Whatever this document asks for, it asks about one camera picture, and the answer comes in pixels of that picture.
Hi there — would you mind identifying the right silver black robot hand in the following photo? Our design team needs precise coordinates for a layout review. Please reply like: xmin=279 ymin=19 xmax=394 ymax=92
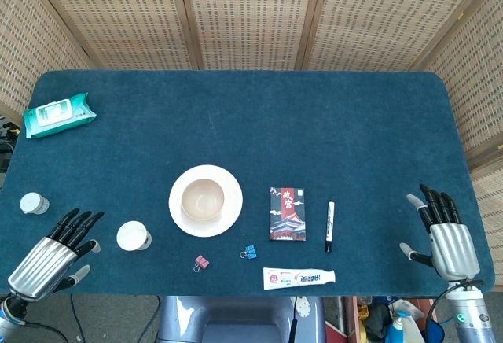
xmin=399 ymin=183 xmax=481 ymax=283

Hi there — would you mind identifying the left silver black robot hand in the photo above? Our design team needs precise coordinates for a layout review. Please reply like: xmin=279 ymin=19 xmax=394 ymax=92
xmin=7 ymin=208 xmax=105 ymax=300

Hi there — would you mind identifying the flower print paper cup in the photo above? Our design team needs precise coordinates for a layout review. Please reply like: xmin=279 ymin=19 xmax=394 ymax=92
xmin=116 ymin=220 xmax=152 ymax=252

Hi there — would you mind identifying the beige bowl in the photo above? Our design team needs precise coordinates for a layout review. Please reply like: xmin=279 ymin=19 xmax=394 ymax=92
xmin=180 ymin=178 xmax=226 ymax=222

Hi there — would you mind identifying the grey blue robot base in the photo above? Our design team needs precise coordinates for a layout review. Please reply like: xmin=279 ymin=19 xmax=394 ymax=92
xmin=156 ymin=295 xmax=327 ymax=343

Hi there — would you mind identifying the white paper plate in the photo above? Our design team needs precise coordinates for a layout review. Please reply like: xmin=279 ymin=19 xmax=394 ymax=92
xmin=168 ymin=164 xmax=244 ymax=238

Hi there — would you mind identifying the small white jar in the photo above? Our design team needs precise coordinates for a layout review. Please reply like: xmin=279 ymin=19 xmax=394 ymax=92
xmin=19 ymin=192 xmax=50 ymax=216

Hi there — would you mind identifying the blue spray bottle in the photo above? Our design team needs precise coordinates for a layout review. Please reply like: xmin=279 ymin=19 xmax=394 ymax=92
xmin=386 ymin=310 xmax=406 ymax=343

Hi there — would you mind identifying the black white whiteboard marker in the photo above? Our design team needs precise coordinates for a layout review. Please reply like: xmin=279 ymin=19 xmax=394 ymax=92
xmin=324 ymin=200 xmax=336 ymax=253

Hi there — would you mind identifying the red wooden shelf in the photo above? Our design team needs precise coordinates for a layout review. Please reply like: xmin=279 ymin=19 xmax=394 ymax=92
xmin=340 ymin=296 xmax=361 ymax=343

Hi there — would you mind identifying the green wet wipes pack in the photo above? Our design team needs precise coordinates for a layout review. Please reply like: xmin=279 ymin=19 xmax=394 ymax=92
xmin=22 ymin=91 xmax=97 ymax=140

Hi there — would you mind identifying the white toothpaste tube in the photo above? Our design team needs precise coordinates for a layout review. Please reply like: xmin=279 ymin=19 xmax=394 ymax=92
xmin=263 ymin=267 xmax=337 ymax=291

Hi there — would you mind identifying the pink binder clip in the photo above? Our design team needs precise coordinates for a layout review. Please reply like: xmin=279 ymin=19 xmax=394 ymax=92
xmin=193 ymin=254 xmax=211 ymax=274

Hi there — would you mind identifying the dark palace print card box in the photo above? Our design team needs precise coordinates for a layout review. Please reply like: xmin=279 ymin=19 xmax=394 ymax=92
xmin=269 ymin=186 xmax=307 ymax=243

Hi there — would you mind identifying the blue carpet table cover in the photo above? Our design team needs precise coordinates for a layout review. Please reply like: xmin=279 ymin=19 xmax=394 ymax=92
xmin=0 ymin=69 xmax=496 ymax=297

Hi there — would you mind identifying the woven bamboo folding screen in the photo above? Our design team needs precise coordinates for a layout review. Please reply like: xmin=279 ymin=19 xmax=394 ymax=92
xmin=0 ymin=0 xmax=503 ymax=281

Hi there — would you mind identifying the dark floor cable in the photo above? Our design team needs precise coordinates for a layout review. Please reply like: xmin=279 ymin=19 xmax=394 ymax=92
xmin=23 ymin=294 xmax=90 ymax=343

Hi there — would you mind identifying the black equipment with cables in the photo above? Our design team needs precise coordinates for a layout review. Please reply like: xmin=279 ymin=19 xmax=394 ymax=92
xmin=0 ymin=114 xmax=21 ymax=173

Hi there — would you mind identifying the black cable on robot base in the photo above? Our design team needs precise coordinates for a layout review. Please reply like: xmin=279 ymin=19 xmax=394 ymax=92
xmin=289 ymin=297 xmax=299 ymax=343

